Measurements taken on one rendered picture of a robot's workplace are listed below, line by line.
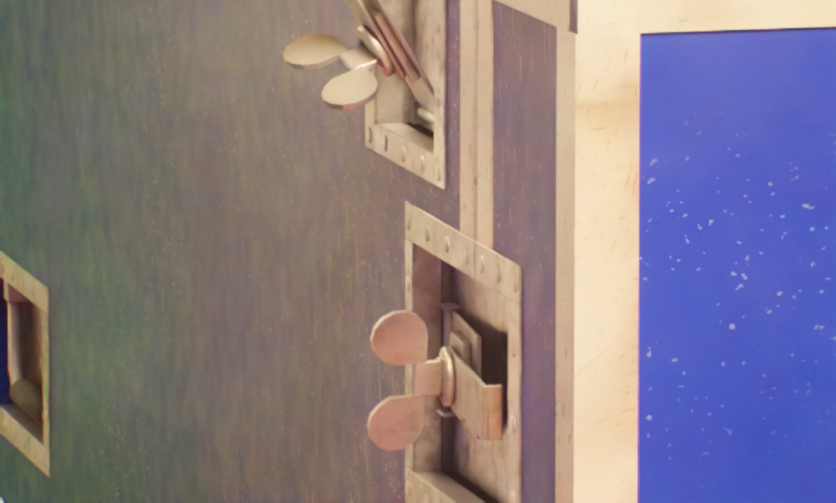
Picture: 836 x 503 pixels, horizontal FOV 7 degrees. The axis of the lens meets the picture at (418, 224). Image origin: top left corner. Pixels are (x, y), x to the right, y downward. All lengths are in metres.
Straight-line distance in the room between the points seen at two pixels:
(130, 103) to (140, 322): 0.11
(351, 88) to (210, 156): 0.39
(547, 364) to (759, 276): 0.09
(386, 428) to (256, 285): 0.32
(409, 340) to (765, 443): 0.21
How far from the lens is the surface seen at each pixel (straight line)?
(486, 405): 2.54
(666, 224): 2.43
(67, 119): 3.32
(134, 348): 3.19
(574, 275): 2.42
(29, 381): 3.50
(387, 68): 2.64
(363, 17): 2.64
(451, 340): 2.63
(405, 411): 2.61
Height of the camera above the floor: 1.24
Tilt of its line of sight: 9 degrees down
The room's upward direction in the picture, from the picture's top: straight up
